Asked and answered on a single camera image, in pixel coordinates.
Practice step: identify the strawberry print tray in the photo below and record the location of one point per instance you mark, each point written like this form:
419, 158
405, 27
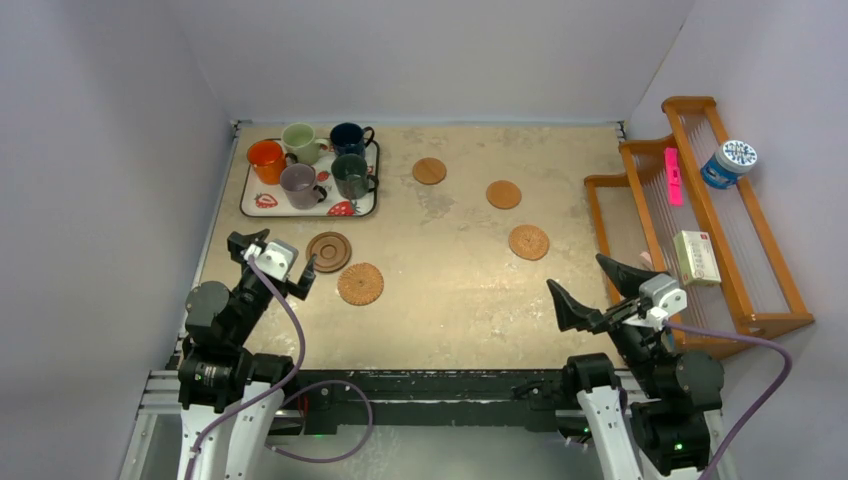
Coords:
269, 201

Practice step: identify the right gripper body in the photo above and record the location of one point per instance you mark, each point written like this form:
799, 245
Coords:
628, 322

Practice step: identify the navy blue mug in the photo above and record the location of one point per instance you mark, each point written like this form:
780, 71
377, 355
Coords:
350, 138

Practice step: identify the dark brown wooden coaster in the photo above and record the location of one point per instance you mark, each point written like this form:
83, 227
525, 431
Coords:
332, 251

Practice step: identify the pale green mug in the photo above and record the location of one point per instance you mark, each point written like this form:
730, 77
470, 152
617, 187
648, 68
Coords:
302, 145

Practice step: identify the light wooden coaster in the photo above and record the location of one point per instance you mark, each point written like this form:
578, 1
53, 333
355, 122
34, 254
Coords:
429, 171
503, 194

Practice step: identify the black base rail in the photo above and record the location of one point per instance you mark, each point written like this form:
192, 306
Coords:
537, 400

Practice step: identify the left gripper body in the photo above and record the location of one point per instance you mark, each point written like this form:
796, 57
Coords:
253, 289

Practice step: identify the wooden tiered rack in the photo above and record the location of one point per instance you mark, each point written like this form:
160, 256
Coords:
757, 295

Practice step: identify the pink marker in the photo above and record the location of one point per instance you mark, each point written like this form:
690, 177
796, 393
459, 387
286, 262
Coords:
673, 177

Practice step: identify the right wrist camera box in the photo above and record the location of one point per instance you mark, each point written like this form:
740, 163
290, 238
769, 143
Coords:
659, 299

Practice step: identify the blue jar white lid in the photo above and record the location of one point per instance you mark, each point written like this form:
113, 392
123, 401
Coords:
731, 161

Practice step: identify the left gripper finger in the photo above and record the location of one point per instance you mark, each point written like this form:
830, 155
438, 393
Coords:
242, 246
302, 287

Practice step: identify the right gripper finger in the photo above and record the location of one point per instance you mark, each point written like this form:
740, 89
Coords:
571, 314
626, 279

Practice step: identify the dark green mug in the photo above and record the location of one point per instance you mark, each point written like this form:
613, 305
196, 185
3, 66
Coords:
352, 178

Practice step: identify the white card box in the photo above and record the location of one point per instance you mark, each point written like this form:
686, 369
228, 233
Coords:
697, 263

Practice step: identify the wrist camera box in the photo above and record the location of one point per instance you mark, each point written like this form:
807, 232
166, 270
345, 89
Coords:
659, 299
274, 258

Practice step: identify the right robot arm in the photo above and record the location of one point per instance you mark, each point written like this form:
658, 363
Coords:
667, 435

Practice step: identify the orange mug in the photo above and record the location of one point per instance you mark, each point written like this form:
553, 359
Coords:
268, 160

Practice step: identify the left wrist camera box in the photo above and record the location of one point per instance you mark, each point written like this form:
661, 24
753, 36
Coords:
274, 258

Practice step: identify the purple mug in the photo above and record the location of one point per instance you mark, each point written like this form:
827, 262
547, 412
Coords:
301, 186

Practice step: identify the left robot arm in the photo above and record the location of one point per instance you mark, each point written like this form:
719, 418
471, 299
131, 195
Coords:
228, 395

